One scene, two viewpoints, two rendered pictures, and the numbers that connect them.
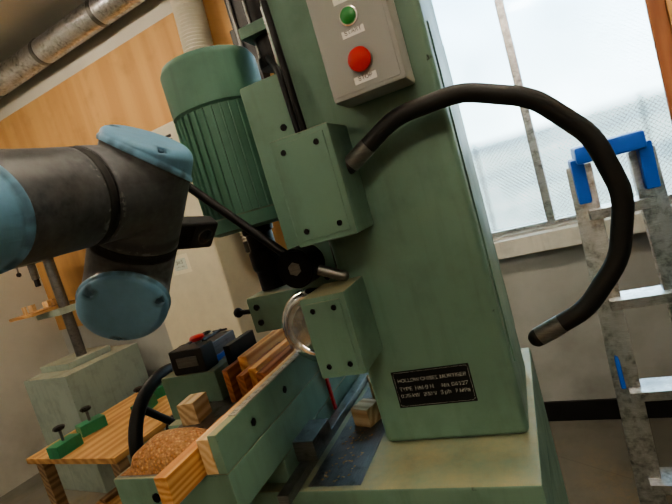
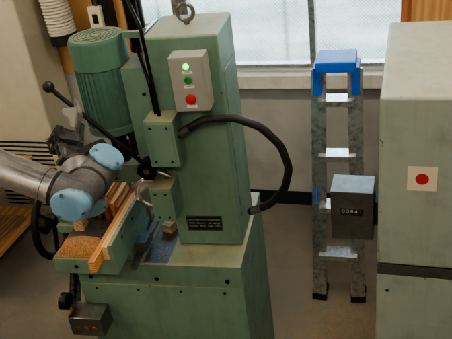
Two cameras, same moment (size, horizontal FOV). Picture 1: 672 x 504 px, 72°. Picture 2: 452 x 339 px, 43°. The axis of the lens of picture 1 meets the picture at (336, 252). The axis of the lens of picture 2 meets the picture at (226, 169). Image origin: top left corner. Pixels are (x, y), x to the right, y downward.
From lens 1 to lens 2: 1.18 m
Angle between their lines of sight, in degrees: 25
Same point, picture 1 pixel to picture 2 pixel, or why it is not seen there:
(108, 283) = not seen: hidden behind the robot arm
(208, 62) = (103, 50)
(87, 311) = not seen: hidden behind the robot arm
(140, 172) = (110, 173)
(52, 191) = (96, 195)
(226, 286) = (34, 77)
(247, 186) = (118, 116)
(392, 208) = (196, 149)
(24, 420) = not seen: outside the picture
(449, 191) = (222, 148)
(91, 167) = (101, 179)
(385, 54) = (202, 99)
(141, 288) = (100, 204)
